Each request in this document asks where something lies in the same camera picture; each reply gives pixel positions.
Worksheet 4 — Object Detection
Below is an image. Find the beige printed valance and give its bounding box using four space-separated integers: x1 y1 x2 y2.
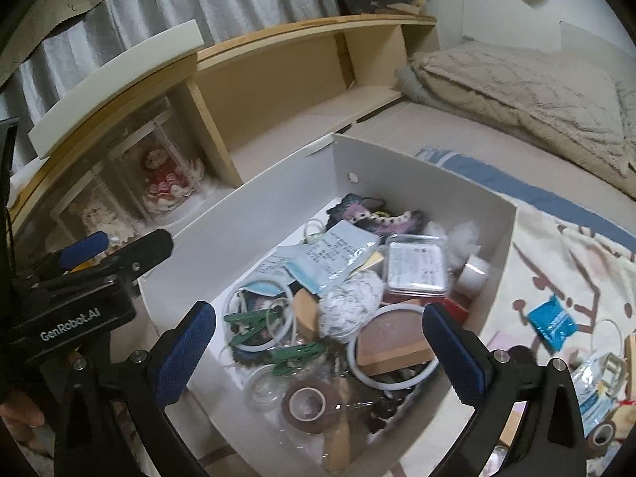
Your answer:
0 0 209 90

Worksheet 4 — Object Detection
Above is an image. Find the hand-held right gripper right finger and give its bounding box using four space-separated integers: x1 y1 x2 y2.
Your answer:
421 303 597 477

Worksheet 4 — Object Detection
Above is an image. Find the thin metal ring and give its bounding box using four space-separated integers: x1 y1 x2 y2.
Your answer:
591 319 628 359

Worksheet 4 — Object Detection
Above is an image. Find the purple blue crochet piece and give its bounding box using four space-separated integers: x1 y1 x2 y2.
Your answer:
325 196 428 237

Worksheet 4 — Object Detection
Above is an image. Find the green plastic clip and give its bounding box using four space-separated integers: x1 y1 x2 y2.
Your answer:
271 343 326 376
223 308 279 346

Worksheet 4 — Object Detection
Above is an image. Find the wooden shelf unit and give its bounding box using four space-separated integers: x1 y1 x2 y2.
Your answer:
7 12 438 239

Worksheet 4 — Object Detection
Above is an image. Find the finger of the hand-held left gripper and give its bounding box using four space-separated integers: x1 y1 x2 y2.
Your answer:
64 229 175 290
30 231 110 284

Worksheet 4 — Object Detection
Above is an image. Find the grey pillow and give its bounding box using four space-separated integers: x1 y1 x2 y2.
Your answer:
395 64 423 103

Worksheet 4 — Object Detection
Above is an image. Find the white yarn ball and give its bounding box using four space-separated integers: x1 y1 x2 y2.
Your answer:
318 271 386 343

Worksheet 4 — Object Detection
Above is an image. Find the white storage box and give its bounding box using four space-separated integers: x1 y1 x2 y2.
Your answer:
136 132 518 477

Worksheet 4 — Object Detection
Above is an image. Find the face mask packet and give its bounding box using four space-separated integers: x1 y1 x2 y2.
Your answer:
253 246 309 284
566 353 627 438
285 221 381 296

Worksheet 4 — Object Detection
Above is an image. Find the round wooden piece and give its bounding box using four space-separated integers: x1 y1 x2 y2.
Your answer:
293 288 321 343

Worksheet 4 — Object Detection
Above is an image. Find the brown tape roll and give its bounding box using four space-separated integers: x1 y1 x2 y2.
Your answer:
282 378 342 434
586 420 619 453

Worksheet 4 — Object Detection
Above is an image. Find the blue face mask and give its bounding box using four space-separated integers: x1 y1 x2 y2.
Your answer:
243 281 294 304

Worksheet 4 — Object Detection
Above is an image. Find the small blue packet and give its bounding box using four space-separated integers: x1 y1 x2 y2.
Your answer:
527 294 578 353

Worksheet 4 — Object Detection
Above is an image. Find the person's left hand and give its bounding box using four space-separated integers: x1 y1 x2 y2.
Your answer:
0 390 45 445

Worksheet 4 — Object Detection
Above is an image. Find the clear box with red contents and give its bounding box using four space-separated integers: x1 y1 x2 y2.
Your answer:
385 236 450 294

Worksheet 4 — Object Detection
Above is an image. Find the white foam board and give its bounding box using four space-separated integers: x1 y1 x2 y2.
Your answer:
27 20 204 160

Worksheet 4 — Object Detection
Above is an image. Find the round crochet coaster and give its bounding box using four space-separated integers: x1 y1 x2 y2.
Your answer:
233 291 289 368

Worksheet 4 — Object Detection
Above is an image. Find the beige fluffy blanket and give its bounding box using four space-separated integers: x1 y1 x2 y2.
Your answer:
613 77 636 180
407 40 627 160

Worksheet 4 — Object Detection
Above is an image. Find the red dress doll display case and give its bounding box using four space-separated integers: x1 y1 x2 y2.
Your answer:
112 109 207 219

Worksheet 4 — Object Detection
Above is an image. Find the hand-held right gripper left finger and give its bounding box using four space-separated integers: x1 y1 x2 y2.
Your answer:
54 301 218 477

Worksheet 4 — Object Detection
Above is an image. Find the wooden block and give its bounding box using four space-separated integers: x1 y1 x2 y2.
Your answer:
355 308 438 373

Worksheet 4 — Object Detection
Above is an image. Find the light wooden board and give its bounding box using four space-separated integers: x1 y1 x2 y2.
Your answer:
355 251 386 279

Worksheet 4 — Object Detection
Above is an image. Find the wooden handle tool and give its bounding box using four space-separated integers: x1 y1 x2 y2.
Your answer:
320 378 368 473

